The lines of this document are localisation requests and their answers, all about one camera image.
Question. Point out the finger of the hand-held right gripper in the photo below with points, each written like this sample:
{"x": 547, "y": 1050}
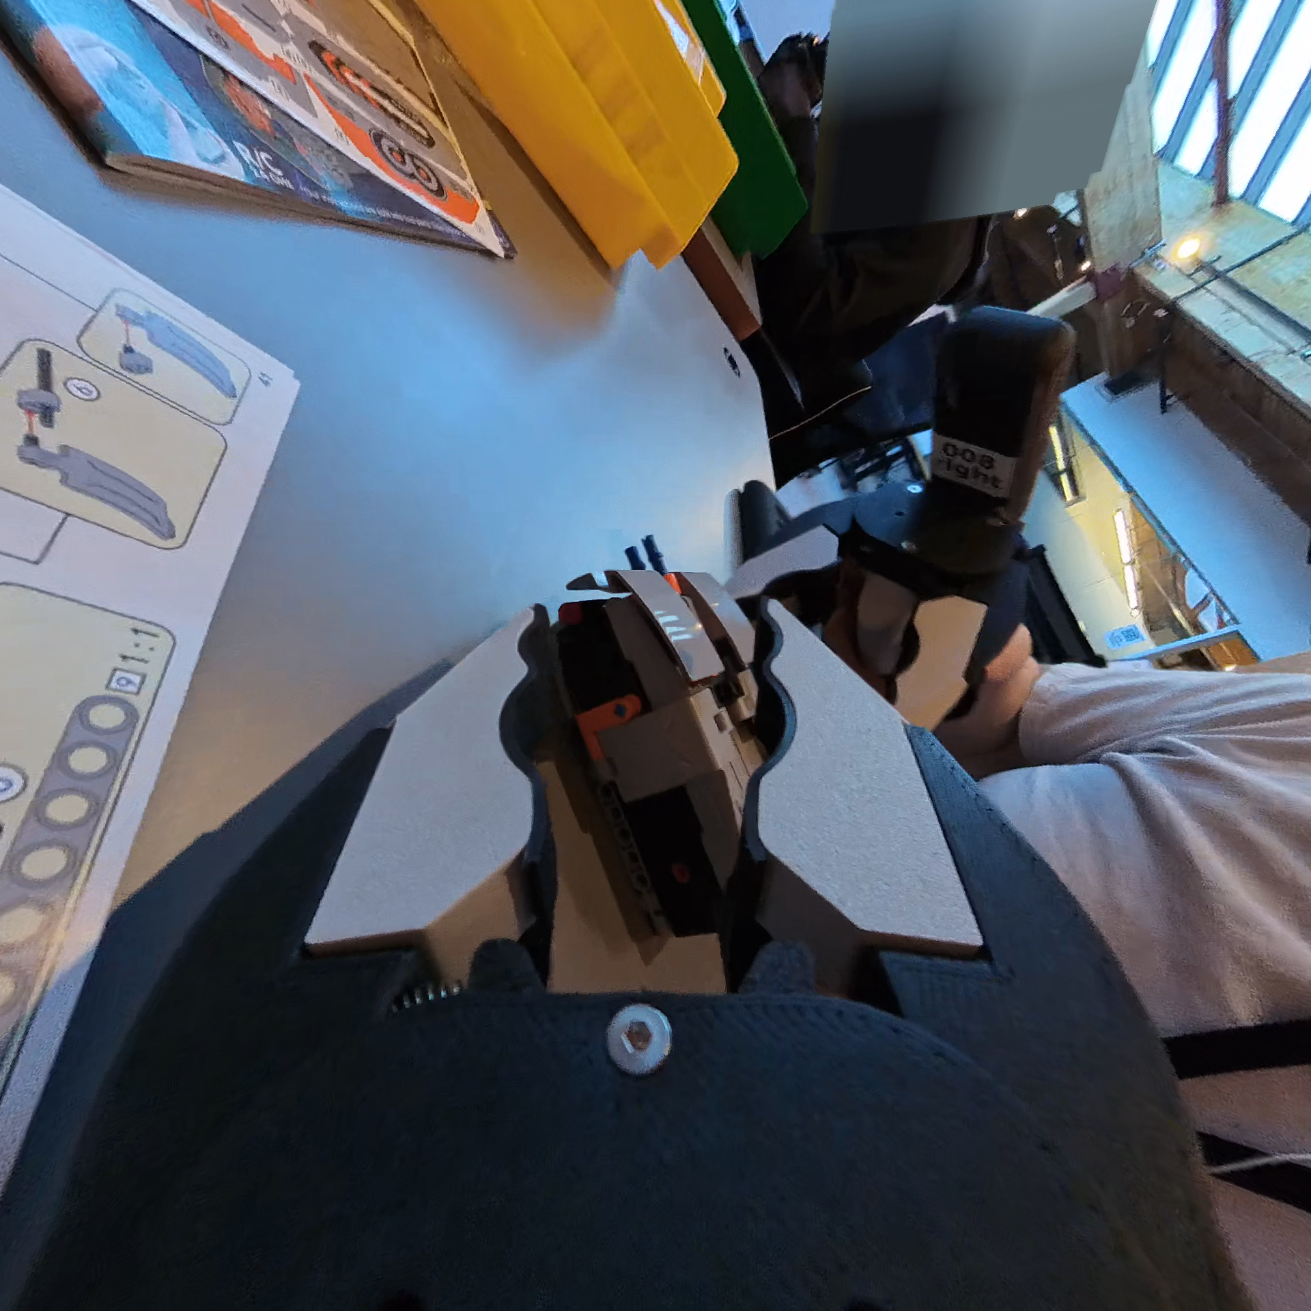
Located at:
{"x": 948, "y": 645}
{"x": 789, "y": 569}

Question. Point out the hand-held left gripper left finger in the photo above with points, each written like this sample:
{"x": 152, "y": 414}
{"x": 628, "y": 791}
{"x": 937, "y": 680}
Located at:
{"x": 430, "y": 820}

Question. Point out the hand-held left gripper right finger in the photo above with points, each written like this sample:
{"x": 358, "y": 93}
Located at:
{"x": 872, "y": 830}

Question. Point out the grey building block robot model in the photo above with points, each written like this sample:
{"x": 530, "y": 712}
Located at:
{"x": 666, "y": 737}

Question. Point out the person's right forearm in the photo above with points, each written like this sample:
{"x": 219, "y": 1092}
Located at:
{"x": 984, "y": 708}

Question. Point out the grey desk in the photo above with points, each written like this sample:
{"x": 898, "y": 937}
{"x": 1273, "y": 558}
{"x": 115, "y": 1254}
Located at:
{"x": 461, "y": 430}

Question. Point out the person's right hand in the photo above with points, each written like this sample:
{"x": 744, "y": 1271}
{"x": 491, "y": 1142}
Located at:
{"x": 845, "y": 625}

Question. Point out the green plastic bin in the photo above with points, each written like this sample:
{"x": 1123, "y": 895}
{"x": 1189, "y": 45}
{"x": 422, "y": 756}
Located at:
{"x": 758, "y": 154}

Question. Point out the open instruction booklet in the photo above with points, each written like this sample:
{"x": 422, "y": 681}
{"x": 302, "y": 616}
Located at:
{"x": 102, "y": 513}

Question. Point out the yellow plastic bin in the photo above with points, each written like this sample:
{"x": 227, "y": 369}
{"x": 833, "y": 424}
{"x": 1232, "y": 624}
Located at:
{"x": 585, "y": 113}

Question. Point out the sticker sheet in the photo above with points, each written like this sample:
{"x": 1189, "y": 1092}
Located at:
{"x": 338, "y": 82}

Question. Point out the small blue booklet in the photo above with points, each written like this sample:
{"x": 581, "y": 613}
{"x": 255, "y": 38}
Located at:
{"x": 154, "y": 102}

